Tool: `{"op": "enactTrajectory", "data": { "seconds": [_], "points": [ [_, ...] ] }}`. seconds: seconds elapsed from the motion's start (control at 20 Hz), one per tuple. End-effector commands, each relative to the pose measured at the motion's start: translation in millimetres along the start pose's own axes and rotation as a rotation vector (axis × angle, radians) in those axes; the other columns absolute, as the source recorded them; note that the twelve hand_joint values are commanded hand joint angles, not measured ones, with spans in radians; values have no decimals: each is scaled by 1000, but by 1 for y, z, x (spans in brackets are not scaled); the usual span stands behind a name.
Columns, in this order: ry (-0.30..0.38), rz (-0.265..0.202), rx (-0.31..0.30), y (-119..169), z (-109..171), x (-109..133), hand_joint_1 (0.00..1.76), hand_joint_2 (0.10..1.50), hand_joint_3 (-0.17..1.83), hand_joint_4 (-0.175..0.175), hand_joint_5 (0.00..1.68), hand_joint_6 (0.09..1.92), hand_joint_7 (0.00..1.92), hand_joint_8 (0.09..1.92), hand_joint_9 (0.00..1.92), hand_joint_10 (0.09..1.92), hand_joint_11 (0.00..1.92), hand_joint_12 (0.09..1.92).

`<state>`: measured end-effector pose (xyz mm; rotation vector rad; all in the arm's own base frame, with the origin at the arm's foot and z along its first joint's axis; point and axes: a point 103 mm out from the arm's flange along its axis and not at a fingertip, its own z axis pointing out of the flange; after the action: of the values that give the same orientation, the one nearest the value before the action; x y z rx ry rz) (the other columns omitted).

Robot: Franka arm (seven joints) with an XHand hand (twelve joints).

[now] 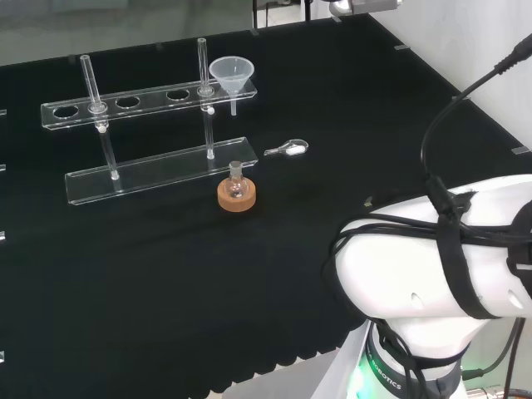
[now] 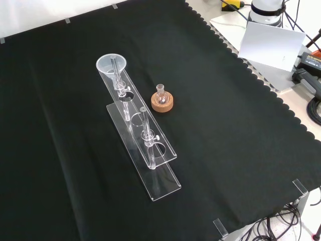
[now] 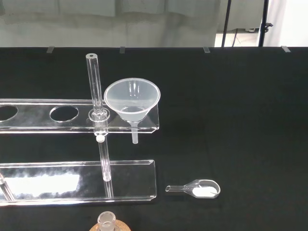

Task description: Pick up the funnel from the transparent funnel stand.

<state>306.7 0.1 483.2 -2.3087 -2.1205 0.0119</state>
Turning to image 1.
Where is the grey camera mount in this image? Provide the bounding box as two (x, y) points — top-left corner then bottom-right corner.
(327, 0), (405, 18)

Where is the glass weighing funnel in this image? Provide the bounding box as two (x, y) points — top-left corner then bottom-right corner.
(264, 139), (310, 158)

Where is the cork ring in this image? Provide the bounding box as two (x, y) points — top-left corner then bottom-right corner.
(216, 177), (258, 214)

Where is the black cable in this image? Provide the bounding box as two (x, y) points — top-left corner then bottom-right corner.
(420, 32), (532, 184)

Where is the small round-bottom flask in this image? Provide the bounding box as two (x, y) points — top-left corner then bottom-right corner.
(224, 160), (250, 199)

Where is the clear funnel stand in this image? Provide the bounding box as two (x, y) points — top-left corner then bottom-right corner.
(40, 37), (259, 206)

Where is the black cloth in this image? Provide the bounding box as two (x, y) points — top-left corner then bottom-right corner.
(0, 12), (532, 397)

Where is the clear plastic funnel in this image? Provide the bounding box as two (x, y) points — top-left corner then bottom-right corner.
(208, 57), (255, 117)

